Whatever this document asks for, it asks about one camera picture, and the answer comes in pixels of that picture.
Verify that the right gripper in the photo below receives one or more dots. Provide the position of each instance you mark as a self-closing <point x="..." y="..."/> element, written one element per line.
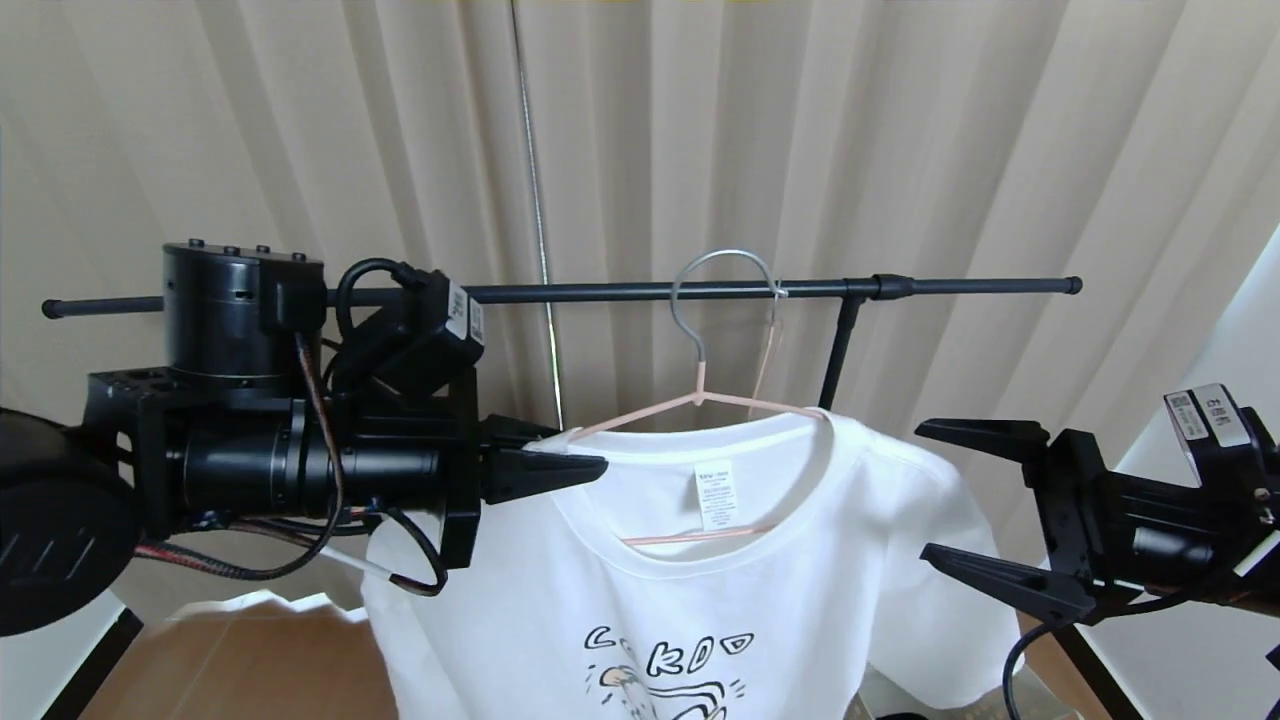
<point x="1150" y="530"/>

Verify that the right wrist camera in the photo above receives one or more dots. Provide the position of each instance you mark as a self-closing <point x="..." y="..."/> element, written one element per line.
<point x="1230" y="440"/>

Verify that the white printed shirt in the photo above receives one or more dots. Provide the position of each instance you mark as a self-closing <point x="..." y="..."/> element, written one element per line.
<point x="700" y="600"/>

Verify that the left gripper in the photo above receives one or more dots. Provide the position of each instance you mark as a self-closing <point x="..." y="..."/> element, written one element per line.
<point x="370" y="465"/>

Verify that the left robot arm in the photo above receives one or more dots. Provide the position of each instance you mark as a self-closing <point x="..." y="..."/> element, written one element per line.
<point x="60" y="520"/>

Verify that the pink clothes hanger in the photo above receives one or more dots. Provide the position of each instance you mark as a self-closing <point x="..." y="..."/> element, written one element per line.
<point x="768" y="350"/>
<point x="701" y="380"/>

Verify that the beige curtain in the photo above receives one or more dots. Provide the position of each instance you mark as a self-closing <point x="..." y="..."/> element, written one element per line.
<point x="250" y="150"/>

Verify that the black clothes rack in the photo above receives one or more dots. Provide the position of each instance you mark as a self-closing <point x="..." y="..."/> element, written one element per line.
<point x="600" y="291"/>

